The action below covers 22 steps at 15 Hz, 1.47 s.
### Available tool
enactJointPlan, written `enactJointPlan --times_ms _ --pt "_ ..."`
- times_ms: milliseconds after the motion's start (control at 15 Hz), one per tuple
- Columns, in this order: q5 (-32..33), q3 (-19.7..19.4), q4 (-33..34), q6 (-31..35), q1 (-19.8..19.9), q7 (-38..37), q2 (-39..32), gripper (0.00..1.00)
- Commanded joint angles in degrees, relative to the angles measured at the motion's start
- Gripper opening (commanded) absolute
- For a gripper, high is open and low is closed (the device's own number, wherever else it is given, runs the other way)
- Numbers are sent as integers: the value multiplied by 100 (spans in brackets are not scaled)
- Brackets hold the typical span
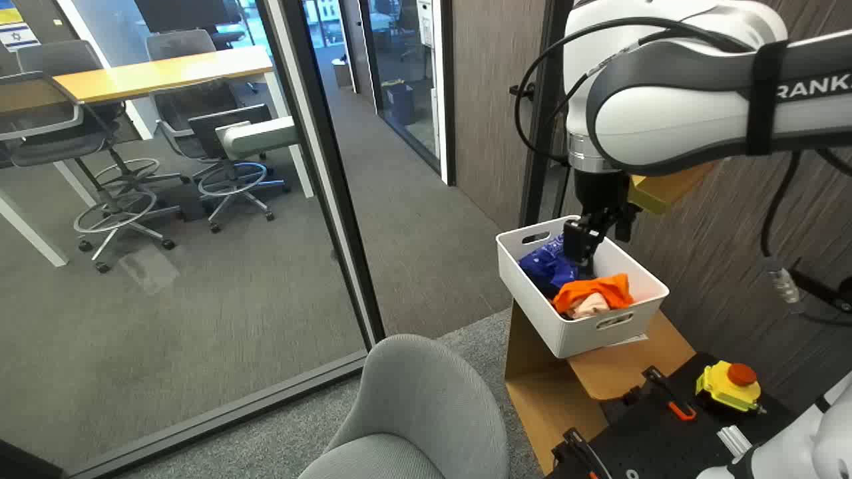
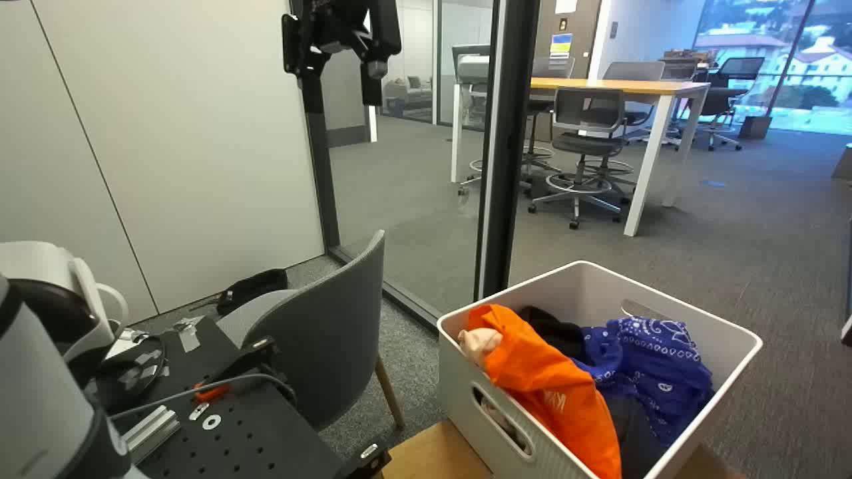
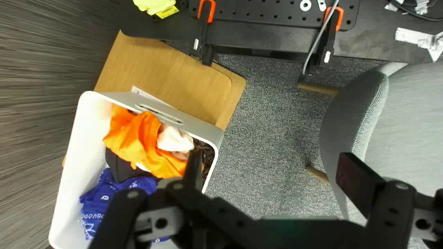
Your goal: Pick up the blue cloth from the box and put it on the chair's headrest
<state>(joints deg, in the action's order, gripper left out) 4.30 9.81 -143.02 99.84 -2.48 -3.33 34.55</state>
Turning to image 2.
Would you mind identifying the cardboard box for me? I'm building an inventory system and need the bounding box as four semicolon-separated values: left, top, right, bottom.
379;422;745;479

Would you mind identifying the blue patterned cloth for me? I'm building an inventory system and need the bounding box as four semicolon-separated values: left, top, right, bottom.
580;316;716;444

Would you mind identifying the white plastic storage box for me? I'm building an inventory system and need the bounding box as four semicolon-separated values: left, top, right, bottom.
437;262;765;479

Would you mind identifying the black perforated robot table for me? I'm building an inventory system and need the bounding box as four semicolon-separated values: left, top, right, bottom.
111;319;390;479

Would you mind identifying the grey chair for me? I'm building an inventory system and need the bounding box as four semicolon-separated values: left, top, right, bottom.
218;230;406;432

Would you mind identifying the orange cloth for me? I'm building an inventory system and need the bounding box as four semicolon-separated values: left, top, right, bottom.
459;303;622;479

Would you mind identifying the grey office stool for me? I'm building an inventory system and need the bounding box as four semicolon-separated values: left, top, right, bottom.
528;89;632;230

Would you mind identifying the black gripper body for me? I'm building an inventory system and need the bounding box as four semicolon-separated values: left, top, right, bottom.
283;0;403;77

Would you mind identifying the black cloth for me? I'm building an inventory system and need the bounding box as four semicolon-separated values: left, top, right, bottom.
519;306;585;360

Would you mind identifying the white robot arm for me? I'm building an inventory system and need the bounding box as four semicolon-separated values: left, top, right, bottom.
0;0;346;479

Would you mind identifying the wooden top high table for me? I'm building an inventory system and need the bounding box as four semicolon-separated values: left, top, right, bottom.
447;74;713;239

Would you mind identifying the orange handled tool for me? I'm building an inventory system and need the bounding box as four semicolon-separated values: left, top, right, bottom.
191;387;231;404

